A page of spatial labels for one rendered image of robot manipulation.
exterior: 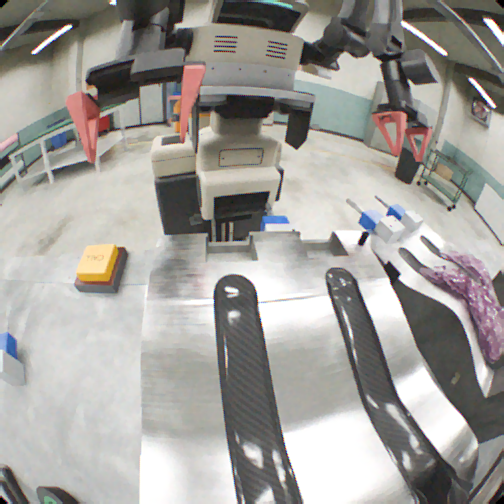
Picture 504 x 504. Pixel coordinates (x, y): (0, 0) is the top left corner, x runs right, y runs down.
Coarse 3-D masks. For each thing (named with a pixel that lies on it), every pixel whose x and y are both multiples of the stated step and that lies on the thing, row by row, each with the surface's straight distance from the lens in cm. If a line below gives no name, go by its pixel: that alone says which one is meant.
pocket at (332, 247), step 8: (304, 240) 28; (312, 240) 28; (320, 240) 29; (328, 240) 29; (336, 240) 29; (312, 248) 29; (320, 248) 29; (328, 248) 30; (336, 248) 29; (344, 248) 27; (312, 256) 28; (320, 256) 28; (328, 256) 29; (336, 256) 29
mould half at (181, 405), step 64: (192, 256) 22; (192, 320) 19; (320, 320) 20; (384, 320) 24; (192, 384) 17; (320, 384) 18; (192, 448) 17; (320, 448) 17; (384, 448) 19; (448, 448) 22
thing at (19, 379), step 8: (8, 312) 45; (8, 320) 45; (8, 328) 44; (0, 336) 43; (8, 336) 41; (0, 344) 42; (8, 344) 41; (16, 344) 42; (0, 352) 39; (8, 352) 40; (16, 352) 42; (0, 360) 39; (8, 360) 39; (16, 360) 41; (0, 368) 39; (8, 368) 39; (16, 368) 40; (0, 376) 41; (8, 376) 39; (16, 376) 40; (16, 384) 43
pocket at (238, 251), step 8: (208, 240) 25; (208, 248) 26; (216, 248) 26; (224, 248) 26; (232, 248) 26; (240, 248) 26; (248, 248) 26; (208, 256) 26; (216, 256) 26; (224, 256) 26; (232, 256) 26; (240, 256) 26; (248, 256) 26; (256, 256) 23
